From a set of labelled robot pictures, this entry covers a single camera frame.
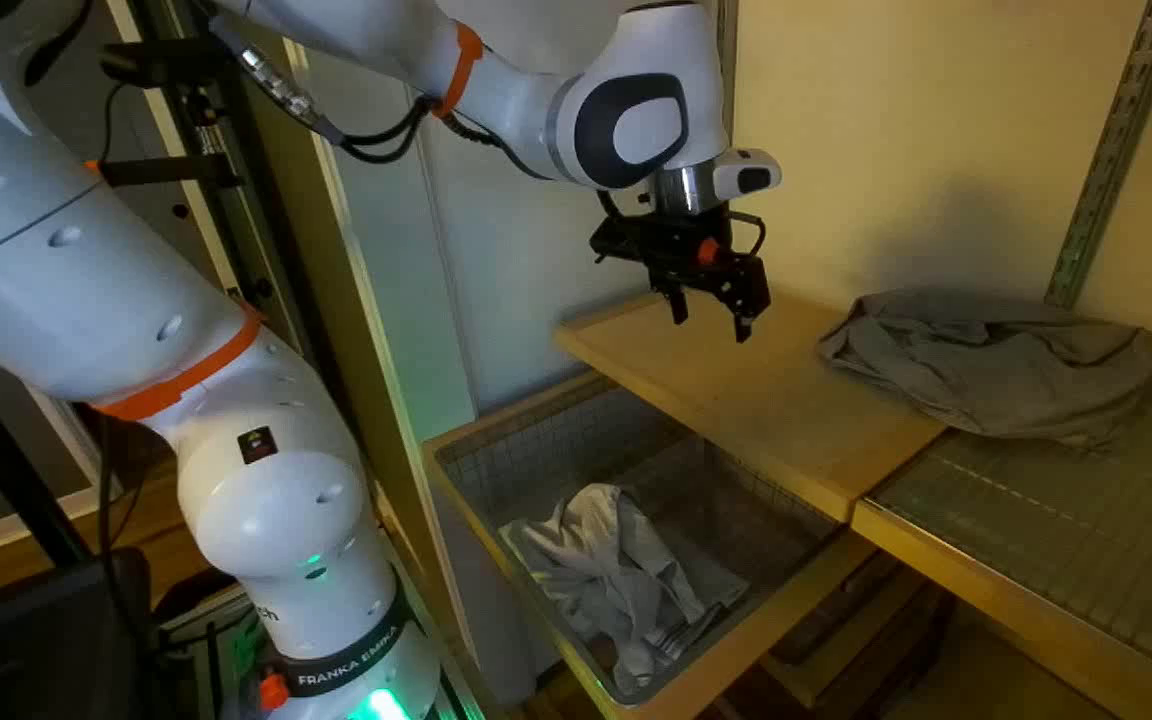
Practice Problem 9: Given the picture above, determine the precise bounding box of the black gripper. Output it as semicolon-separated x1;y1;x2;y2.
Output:
648;204;777;347

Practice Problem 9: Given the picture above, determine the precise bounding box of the light grey crumpled cloth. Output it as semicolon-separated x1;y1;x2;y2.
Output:
496;479;753;700

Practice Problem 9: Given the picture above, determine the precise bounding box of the wooden shelf board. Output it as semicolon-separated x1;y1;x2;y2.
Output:
552;287;947;526

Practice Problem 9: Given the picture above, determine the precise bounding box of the dark wooden board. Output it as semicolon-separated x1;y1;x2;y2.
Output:
732;551;957;720

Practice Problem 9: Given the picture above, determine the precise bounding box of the black diagonal pole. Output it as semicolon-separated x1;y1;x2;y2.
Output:
0;333;91;576

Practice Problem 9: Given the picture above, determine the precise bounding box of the black equipment box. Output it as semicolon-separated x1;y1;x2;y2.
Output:
0;551;159;720

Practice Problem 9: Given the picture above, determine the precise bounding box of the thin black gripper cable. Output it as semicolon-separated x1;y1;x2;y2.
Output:
726;209;770;258

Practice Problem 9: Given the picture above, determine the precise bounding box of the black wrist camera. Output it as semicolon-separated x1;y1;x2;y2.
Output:
585;212;669;270

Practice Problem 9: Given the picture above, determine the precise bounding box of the orange cable strap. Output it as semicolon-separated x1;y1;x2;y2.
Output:
437;20;486;122

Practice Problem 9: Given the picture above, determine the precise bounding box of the pale green door frame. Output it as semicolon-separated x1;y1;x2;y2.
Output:
272;32;491;695

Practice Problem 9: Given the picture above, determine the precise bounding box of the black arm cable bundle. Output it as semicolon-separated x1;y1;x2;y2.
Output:
206;11;552;184

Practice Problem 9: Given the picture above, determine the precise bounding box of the slotted metal wall rail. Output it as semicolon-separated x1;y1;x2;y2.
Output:
1042;0;1152;312

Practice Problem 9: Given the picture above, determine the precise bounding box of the black camera stand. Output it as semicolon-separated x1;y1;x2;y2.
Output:
79;0;299;352

